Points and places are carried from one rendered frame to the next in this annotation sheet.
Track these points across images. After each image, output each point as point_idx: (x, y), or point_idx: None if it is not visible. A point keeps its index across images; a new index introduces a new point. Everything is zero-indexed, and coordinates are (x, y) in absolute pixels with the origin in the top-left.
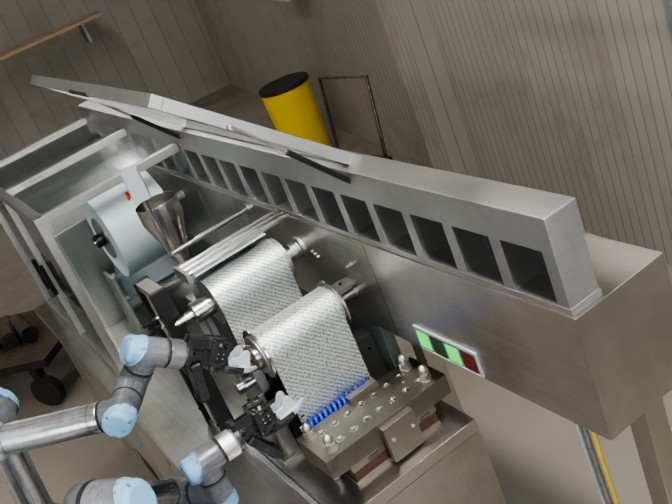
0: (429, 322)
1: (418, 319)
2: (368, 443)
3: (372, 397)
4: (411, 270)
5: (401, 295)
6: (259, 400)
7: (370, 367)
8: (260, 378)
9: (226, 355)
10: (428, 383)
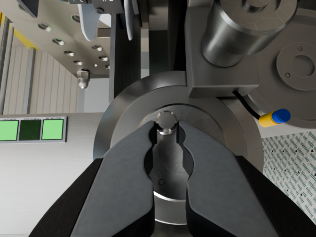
0: (33, 155)
1: (52, 152)
2: None
3: (92, 45)
4: (24, 220)
5: (66, 177)
6: (101, 3)
7: (169, 54)
8: (188, 62)
9: None
10: (74, 72)
